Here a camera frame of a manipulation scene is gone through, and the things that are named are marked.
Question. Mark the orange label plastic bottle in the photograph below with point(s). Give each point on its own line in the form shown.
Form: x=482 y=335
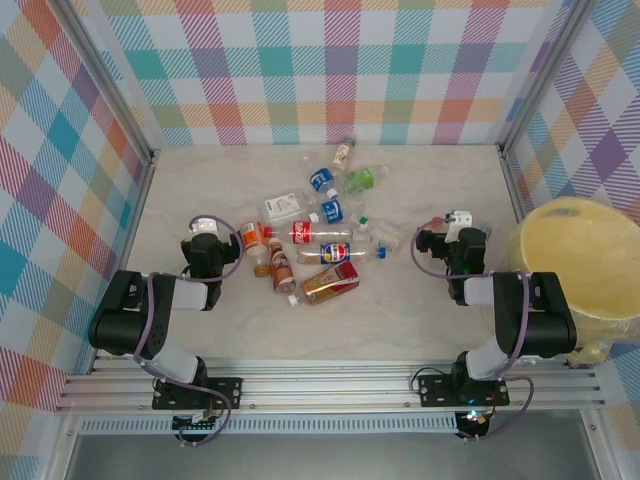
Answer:
x=251 y=239

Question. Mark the brown tea plastic bottle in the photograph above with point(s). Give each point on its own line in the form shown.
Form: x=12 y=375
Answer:
x=280 y=262

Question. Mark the white label clear bottle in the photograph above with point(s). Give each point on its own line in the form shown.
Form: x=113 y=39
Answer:
x=280 y=206

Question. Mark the red label cola bottle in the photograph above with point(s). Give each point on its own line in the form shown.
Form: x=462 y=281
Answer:
x=301 y=233

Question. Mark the yellow round bin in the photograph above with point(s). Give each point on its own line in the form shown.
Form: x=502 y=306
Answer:
x=575 y=250

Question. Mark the clear bottle green cap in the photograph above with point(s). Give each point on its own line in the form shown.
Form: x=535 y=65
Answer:
x=364 y=221

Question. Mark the amber bottle red gold label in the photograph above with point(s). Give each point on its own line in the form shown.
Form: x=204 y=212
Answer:
x=330 y=282

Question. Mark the blue cap pepsi bottle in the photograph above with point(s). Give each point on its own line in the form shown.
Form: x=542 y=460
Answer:
x=335 y=253

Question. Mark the green label plastic bottle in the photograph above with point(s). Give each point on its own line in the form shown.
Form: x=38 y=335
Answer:
x=360 y=180

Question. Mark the blue label plastic bottle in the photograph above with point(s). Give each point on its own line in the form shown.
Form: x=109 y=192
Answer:
x=321 y=180
x=332 y=211

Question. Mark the small beige label bottle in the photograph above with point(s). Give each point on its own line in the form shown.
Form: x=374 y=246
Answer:
x=343 y=154

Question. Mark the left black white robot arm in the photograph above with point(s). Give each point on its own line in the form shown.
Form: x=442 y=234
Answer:
x=120 y=320

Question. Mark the right small circuit board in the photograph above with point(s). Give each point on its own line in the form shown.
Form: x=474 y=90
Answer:
x=475 y=420

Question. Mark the small circuit board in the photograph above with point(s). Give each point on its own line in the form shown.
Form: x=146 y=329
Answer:
x=475 y=420
x=192 y=426

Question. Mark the left small circuit board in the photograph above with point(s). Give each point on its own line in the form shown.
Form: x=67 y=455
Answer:
x=192 y=426

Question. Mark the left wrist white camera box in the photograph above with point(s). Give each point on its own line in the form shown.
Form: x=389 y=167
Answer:
x=206 y=227

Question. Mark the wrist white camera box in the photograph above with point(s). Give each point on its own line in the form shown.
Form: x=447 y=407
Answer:
x=462 y=220
x=206 y=227

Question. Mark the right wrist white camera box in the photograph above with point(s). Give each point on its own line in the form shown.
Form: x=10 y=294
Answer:
x=462 y=220

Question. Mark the left aluminium side rail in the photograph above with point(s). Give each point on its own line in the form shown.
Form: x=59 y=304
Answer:
x=128 y=250

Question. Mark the aluminium side rail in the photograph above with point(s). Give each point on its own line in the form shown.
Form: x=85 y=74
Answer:
x=512 y=185
x=128 y=250

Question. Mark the right aluminium side rail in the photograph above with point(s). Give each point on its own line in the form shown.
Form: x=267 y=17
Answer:
x=512 y=185

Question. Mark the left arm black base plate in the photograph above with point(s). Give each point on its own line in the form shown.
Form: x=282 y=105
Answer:
x=227 y=392

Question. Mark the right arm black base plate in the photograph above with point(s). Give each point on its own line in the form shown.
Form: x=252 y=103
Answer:
x=432 y=390

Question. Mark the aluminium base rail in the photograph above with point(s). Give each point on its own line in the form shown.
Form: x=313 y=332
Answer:
x=325 y=395

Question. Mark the right aluminium upright post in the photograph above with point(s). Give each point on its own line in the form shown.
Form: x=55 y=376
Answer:
x=546 y=75

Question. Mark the aluminium upright post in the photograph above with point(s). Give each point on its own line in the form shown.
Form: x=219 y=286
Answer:
x=546 y=75
x=112 y=85

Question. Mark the left aluminium upright post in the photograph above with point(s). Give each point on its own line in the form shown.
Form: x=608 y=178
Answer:
x=112 y=85

